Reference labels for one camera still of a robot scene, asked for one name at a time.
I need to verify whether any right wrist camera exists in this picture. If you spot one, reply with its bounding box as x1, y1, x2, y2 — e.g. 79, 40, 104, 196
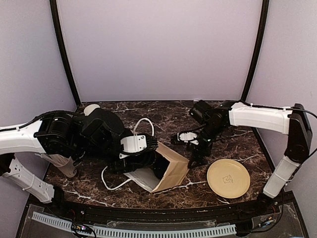
171, 131, 199, 145

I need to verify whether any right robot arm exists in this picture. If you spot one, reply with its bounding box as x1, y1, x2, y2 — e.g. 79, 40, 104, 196
179, 100, 315, 215

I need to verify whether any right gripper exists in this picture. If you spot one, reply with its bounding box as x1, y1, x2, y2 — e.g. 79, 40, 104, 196
187, 122, 224, 169

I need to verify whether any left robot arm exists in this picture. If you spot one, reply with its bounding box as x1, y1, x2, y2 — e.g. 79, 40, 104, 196
0, 108, 158, 216

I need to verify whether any right black frame post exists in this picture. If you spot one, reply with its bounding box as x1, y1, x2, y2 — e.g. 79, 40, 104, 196
240, 0, 269, 101

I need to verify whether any brown paper bag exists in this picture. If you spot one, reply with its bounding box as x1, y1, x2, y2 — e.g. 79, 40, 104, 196
101, 118, 190, 193

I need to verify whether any left black frame post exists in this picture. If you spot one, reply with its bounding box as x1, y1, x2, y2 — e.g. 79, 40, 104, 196
49, 0, 81, 107

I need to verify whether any yellow plate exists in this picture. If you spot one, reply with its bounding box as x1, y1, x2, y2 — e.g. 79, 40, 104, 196
207, 159, 251, 199

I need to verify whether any cup of wrapped straws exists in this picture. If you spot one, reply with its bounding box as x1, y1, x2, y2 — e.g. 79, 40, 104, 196
35, 153, 77, 178

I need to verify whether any black frame post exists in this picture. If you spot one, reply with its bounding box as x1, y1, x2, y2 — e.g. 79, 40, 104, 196
49, 0, 81, 107
240, 0, 269, 101

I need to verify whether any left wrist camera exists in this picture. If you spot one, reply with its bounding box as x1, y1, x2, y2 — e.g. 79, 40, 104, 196
119, 134, 159, 159

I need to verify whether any black front rail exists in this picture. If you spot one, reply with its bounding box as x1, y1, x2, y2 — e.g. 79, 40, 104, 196
29, 192, 293, 225

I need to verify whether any white cable duct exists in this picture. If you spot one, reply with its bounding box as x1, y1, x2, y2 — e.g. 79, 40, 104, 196
31, 212, 236, 238

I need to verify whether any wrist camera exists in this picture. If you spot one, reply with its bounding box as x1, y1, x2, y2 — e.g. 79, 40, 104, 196
171, 131, 199, 145
119, 134, 159, 159

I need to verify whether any stack of paper cups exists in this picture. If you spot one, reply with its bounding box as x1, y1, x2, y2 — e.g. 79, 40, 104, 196
83, 104, 100, 116

